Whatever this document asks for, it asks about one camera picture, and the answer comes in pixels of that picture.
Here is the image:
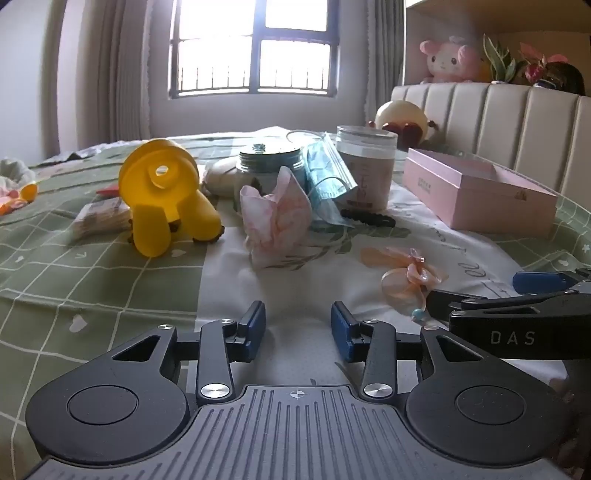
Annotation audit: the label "yellow plastic toy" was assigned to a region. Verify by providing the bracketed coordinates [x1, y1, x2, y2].
[119, 138, 221, 258]

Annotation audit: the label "cream plush toy red feet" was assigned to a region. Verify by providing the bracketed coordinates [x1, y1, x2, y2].
[367, 100, 438, 147]

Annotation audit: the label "blue face mask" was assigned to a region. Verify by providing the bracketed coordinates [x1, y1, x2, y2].
[286, 130, 359, 228]

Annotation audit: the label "peach organza hair bow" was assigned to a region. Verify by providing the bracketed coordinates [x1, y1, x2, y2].
[361, 246, 450, 320]

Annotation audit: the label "tall beige jar clear lid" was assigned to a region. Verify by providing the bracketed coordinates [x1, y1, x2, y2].
[335, 125, 399, 211]

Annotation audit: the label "green potted plant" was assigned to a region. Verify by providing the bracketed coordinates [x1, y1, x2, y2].
[482, 33, 516, 85]

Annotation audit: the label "pink cardboard box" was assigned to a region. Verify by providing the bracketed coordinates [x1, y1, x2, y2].
[403, 148, 559, 239]

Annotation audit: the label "dark cloth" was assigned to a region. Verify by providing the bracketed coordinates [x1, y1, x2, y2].
[44, 148, 96, 164]

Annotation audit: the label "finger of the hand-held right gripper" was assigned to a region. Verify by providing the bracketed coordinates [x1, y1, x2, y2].
[512, 268, 591, 295]
[426, 289, 491, 320]

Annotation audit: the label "pink printed tissue pack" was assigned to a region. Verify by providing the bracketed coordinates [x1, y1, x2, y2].
[72, 199, 133, 241]

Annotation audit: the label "red leaf potted plant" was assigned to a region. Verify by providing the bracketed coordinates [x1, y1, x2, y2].
[517, 42, 570, 87]

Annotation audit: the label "grey curtain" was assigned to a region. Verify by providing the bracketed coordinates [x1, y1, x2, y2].
[44, 0, 175, 160]
[329, 0, 408, 136]

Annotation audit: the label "beige pouch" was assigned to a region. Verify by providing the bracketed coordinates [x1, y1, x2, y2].
[202, 157, 242, 199]

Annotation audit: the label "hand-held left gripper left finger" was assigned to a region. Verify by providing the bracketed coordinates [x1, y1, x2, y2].
[110, 301, 267, 401]

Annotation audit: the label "glass jar with lid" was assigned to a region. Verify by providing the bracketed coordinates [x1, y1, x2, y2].
[236, 143, 308, 214]

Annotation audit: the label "beige padded headboard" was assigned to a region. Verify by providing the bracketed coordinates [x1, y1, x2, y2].
[390, 82, 591, 205]

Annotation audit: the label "orange plastic item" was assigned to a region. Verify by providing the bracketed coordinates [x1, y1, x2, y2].
[0, 182, 39, 217]

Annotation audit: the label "white crumpled cloth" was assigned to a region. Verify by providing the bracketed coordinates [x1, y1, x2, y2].
[0, 157, 37, 186]

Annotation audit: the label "pink crumpled cloth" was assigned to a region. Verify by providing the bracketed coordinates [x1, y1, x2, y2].
[239, 166, 313, 269]

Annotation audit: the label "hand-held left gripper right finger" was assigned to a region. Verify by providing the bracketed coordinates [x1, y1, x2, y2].
[331, 301, 488, 401]

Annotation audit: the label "window with dark frame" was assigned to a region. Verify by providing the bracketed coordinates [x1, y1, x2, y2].
[168, 0, 343, 100]

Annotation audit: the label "black hair clip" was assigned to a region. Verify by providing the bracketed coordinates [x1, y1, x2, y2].
[341, 209, 398, 228]

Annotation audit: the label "wooden bedside shelf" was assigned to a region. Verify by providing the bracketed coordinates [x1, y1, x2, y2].
[404, 0, 591, 88]

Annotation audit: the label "pink plush toy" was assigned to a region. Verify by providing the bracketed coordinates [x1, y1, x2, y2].
[419, 37, 484, 84]

